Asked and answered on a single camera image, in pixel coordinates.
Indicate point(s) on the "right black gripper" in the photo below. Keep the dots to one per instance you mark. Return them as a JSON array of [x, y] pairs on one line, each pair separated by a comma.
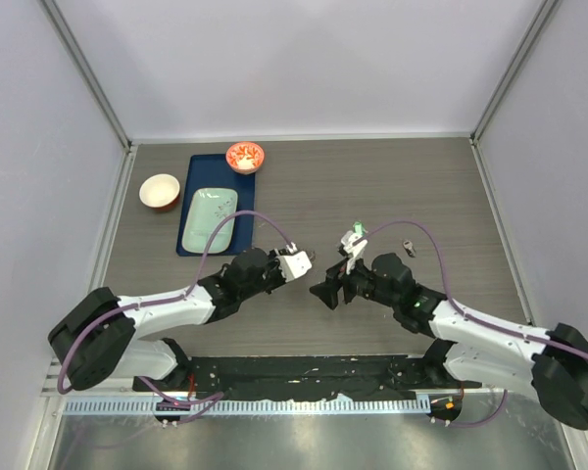
[[328, 289]]

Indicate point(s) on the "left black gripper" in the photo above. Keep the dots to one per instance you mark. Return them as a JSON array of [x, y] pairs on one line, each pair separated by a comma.
[[280, 280]]

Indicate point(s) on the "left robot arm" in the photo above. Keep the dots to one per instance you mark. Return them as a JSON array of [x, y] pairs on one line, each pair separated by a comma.
[[108, 336]]

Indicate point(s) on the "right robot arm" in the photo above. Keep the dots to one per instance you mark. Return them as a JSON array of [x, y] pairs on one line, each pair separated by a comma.
[[549, 366]]

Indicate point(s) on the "green key tag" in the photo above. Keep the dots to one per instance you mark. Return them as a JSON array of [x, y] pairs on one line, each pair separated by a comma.
[[359, 228]]

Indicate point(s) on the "light green rectangular plate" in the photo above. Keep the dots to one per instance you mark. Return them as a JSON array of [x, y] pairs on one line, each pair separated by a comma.
[[208, 207]]

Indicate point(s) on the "black-head key far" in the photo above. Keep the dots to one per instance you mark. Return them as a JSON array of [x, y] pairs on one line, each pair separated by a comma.
[[409, 248]]

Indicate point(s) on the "blue tray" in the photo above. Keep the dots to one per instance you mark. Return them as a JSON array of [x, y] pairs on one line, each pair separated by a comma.
[[212, 171]]

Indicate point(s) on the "red patterned bowl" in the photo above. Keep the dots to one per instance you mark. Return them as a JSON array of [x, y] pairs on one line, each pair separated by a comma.
[[245, 157]]

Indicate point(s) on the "white and red bowl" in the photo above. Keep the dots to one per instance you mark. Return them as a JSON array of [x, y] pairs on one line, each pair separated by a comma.
[[160, 192]]

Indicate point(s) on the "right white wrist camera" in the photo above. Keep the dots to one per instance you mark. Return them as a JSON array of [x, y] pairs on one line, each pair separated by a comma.
[[352, 247]]

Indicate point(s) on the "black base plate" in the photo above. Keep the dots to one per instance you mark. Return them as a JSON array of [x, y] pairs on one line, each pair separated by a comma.
[[310, 378]]

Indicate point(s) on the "slotted cable duct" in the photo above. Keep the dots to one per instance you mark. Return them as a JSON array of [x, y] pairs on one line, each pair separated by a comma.
[[116, 406]]

